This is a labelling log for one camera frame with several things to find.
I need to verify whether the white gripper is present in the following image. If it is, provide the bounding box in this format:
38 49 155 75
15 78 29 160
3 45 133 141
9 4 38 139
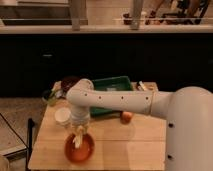
71 106 90 133

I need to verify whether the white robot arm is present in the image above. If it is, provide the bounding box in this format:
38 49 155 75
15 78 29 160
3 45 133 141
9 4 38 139
66 79 213 171

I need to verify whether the dark red bowl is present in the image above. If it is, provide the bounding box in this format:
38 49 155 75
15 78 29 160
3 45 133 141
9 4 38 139
61 76 80 92

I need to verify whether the white cup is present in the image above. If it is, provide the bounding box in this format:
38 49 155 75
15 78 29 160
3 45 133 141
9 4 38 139
54 107 71 126

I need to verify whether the green tray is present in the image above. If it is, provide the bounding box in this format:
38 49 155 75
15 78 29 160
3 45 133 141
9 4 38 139
90 76 133 117

